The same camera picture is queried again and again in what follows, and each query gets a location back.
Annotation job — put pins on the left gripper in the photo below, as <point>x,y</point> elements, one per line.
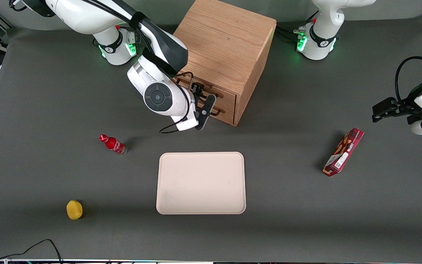
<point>406,107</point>

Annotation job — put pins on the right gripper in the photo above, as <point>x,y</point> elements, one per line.
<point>197,89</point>

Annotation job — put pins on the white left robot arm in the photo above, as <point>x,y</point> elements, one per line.
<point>321,40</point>

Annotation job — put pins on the wooden drawer cabinet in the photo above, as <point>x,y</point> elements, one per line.
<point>225,40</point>

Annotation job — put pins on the red snack box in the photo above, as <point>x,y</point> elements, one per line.
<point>343,152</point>

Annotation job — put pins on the beige plastic tray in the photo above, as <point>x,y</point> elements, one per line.
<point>200,183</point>

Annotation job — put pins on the small red cola bottle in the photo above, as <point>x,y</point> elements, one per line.
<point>113,144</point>

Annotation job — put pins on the yellow lemon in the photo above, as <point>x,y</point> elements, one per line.
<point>74,209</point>

